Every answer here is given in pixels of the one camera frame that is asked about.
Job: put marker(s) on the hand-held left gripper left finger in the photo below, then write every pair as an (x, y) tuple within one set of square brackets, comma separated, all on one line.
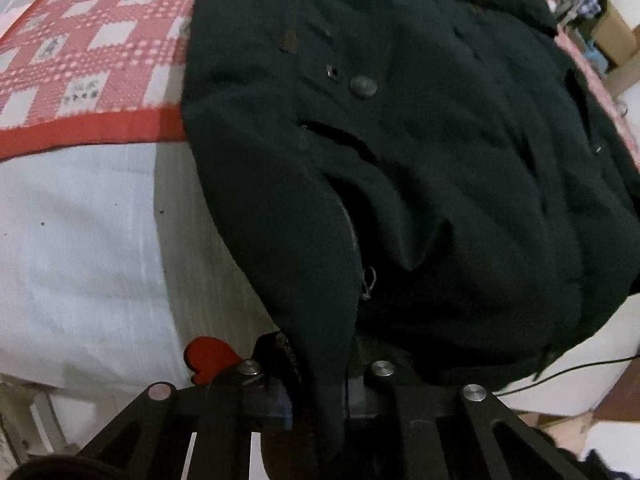
[(279, 404)]

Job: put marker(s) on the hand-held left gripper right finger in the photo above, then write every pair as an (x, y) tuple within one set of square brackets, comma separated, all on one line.
[(356, 401)]

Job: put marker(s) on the dark green coat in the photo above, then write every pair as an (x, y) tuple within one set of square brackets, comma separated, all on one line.
[(425, 170)]

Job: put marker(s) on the red heart-shaped object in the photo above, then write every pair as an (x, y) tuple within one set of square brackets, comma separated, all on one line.
[(210, 357)]

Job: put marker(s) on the white bed sheet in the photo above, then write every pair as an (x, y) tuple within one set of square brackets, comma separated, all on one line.
[(85, 260)]

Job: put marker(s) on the red checkered blanket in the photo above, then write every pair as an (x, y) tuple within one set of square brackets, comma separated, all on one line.
[(95, 45)]

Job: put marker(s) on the small blue plastic item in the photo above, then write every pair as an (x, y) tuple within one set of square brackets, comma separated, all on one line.
[(596, 55)]

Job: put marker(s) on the open cardboard box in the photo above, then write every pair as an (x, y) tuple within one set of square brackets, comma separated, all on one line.
[(615, 27)]

